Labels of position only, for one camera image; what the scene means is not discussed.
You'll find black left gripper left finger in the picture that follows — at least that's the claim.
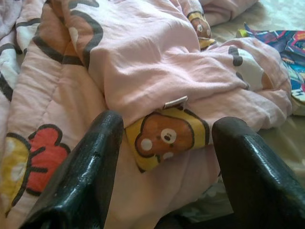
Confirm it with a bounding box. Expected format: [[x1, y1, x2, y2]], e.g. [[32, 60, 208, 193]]
[[20, 111, 126, 229]]

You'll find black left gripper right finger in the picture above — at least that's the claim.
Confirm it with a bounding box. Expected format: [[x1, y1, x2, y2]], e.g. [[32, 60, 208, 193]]
[[211, 118, 305, 229]]

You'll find pink cartoon print blanket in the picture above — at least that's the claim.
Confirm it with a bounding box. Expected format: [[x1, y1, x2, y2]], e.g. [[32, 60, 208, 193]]
[[0, 0, 293, 229]]

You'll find colourful cartoon book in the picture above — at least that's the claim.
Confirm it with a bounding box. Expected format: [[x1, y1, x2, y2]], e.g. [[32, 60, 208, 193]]
[[237, 22, 305, 101]]

